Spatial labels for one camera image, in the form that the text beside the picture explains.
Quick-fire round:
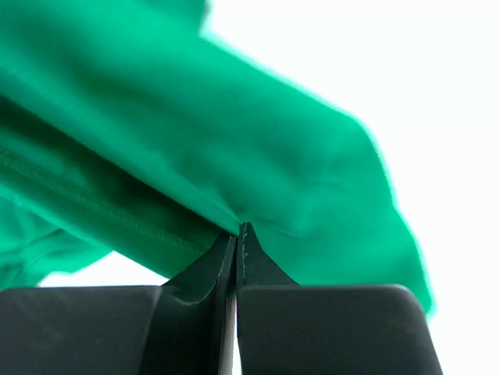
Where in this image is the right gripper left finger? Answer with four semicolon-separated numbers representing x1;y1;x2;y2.
1;234;237;374

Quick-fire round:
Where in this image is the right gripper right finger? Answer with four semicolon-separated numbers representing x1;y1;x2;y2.
236;223;442;375

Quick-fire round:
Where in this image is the green t shirt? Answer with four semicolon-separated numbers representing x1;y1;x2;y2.
1;1;434;312

